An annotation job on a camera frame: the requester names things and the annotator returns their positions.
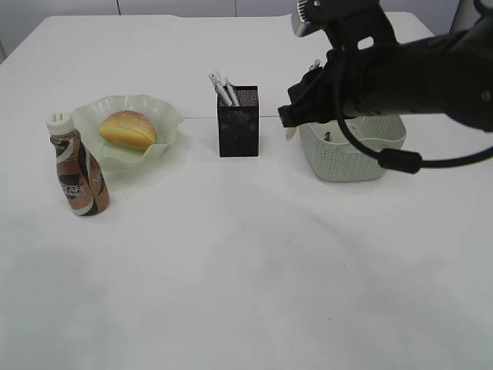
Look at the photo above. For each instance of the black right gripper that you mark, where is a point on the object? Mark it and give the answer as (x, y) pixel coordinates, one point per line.
(314, 98)

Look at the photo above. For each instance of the cream white pen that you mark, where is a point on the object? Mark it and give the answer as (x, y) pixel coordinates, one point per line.
(290, 132)

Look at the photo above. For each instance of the blue grey pen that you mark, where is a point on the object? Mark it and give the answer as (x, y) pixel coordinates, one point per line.
(223, 95)

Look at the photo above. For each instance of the clear plastic ruler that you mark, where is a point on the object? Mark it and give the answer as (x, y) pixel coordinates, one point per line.
(215, 79)

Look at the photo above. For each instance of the bread roll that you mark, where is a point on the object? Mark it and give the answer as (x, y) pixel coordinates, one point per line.
(129, 129)

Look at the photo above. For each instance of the brown coffee bottle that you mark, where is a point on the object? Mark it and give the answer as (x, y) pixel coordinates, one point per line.
(78, 171)

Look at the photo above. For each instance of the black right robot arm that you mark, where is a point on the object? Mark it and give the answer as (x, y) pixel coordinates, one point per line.
(368, 72)

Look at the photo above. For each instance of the light green woven basket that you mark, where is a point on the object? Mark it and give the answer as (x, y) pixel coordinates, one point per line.
(339, 161)

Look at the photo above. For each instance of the black pen holder box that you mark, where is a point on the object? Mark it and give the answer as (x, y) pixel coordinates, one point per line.
(238, 126)

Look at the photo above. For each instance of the pale green wavy plate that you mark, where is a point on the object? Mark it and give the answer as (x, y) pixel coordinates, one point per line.
(111, 157)

